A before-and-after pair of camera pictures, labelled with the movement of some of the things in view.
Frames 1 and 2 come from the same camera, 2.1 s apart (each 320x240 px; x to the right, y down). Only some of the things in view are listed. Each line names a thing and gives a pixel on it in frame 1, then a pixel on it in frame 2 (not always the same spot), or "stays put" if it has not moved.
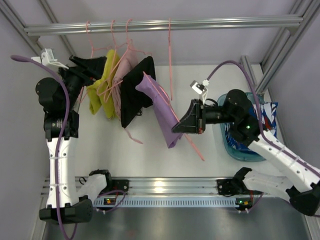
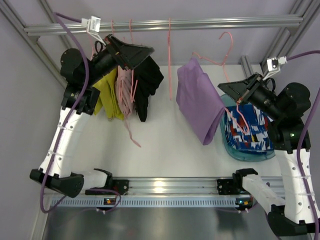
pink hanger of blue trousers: (170, 59) stays put
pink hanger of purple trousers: (172, 112) → (223, 65)
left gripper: (75, 71) → (116, 51)
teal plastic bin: (239, 155) stays put
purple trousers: (165, 107) → (199, 99)
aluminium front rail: (167, 187) stays put
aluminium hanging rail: (77, 29) stays put
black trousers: (133, 100) → (149, 76)
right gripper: (199, 116) → (250, 87)
